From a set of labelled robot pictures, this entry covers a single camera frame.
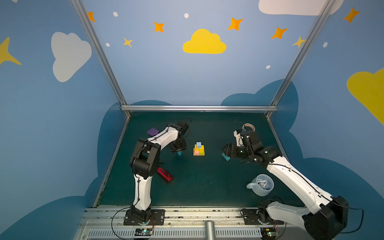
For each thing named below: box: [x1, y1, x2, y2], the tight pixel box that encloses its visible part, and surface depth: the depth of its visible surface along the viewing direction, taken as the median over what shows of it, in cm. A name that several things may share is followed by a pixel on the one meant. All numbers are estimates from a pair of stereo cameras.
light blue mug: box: [246, 174, 275, 197], surface depth 83 cm
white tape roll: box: [242, 123, 256, 131], surface depth 115 cm
